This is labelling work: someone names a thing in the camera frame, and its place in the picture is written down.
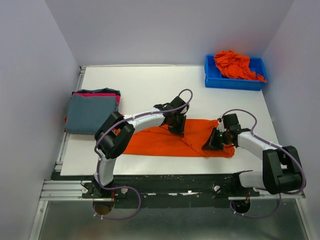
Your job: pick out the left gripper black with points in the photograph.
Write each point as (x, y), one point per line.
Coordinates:
(179, 131)

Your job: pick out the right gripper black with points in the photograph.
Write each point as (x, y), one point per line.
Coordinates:
(211, 144)

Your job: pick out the orange t shirt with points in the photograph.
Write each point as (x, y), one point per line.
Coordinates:
(158, 141)
(236, 66)

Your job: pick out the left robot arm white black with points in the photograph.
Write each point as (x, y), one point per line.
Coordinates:
(115, 134)

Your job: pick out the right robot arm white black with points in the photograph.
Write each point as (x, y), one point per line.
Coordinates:
(281, 173)

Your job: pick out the blue plastic bin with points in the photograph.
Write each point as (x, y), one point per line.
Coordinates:
(215, 79)

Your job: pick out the folded dark teal t shirt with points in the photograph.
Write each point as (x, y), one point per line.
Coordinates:
(102, 91)

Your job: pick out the crumpled orange t shirt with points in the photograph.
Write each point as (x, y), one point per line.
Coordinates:
(236, 66)

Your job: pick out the folded grey-blue t shirt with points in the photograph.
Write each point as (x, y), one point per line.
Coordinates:
(87, 114)

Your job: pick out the black mounting base rail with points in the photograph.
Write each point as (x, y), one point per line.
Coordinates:
(157, 191)

